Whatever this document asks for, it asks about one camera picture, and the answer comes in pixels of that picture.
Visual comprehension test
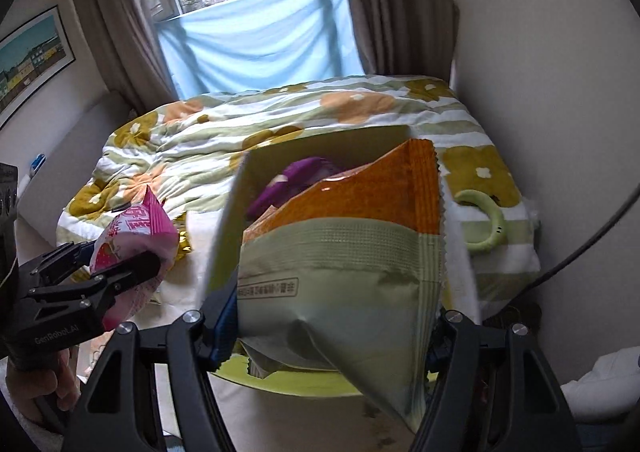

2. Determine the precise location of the floral striped duvet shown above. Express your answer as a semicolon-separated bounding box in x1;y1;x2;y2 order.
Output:
55;76;540;315

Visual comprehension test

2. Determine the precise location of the brown curtain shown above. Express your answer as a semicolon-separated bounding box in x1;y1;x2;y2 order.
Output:
73;0;178;114
348;0;458;81

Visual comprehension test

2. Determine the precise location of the grey padded headboard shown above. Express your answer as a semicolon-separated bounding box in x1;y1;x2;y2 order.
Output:
16;92;131;253

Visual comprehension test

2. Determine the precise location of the left brown curtain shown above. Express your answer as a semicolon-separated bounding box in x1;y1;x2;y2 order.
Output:
73;0;178;114

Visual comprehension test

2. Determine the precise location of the right brown curtain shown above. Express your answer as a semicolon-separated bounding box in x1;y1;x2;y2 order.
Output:
348;0;458;81

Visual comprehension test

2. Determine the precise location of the light blue window cloth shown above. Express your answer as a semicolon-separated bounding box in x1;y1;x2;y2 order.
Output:
156;0;363;98

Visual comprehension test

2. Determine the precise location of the gold snack bag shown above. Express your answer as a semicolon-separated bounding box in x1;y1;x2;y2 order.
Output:
176;225;192;261

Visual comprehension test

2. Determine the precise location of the purple snack bag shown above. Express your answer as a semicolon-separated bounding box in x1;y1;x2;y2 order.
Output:
246;157;342;221

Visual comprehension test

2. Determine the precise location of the pink snack bag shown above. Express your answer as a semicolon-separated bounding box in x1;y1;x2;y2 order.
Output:
89;187;179;331

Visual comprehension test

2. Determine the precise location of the orange green snack bag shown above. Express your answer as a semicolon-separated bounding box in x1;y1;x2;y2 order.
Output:
238;139;444;429

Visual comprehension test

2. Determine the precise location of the green banana plush toy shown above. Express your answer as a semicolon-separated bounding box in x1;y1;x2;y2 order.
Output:
454;190;506;255

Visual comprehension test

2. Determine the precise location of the black cable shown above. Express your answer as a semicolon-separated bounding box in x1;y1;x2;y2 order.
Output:
524;181;640;293

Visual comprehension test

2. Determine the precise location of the framed houses picture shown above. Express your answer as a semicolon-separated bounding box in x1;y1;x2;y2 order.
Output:
0;5;76;127

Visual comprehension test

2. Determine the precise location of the yellow green cardboard box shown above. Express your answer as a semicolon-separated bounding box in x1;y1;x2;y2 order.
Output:
202;123;484;399

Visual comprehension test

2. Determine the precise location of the person left hand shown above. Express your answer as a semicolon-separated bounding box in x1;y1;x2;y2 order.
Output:
6;349;80;426

